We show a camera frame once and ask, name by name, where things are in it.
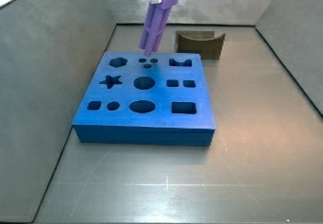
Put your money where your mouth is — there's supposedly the purple three prong object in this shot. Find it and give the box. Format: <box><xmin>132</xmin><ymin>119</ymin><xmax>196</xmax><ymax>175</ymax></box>
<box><xmin>139</xmin><ymin>0</ymin><xmax>179</xmax><ymax>57</ymax></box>

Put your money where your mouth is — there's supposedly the blue foam shape block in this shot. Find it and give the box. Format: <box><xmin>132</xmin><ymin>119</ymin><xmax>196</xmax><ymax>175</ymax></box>
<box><xmin>72</xmin><ymin>51</ymin><xmax>216</xmax><ymax>146</ymax></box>

